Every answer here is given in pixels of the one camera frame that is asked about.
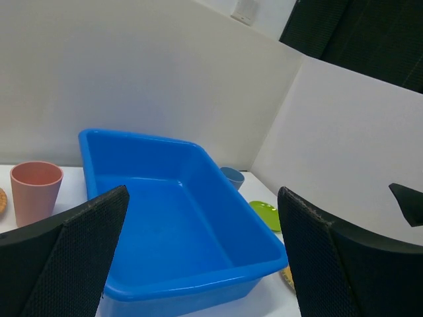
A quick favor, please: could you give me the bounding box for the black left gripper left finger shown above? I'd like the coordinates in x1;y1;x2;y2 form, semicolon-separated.
1;186;130;316

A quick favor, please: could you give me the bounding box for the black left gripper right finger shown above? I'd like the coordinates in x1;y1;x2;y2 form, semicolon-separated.
278;187;422;316

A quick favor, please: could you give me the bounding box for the pink plastic cup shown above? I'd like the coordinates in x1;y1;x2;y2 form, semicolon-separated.
10;161;63;227

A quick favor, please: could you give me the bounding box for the green plastic plate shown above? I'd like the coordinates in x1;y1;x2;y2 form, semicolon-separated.
249;201;281;232

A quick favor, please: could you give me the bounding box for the blue plastic bin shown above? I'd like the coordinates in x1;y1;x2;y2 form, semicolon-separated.
79;129;288;316

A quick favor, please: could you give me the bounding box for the black window blind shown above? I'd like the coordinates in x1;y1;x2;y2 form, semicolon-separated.
280;0;422;93

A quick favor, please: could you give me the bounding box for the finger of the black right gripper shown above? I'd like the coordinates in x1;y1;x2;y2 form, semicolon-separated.
389;183;423;227

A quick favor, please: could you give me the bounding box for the white wall socket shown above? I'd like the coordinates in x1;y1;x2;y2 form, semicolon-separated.
231;0;258;26

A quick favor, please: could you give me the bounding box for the yellow woven bamboo plate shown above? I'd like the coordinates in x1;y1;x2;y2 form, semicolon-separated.
280;266;295;292

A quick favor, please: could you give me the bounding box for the orange woven bamboo plate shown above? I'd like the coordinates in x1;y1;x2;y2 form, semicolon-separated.
0;188;7;214

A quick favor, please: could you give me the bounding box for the blue plastic cup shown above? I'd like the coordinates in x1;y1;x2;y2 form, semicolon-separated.
220;166;245;190

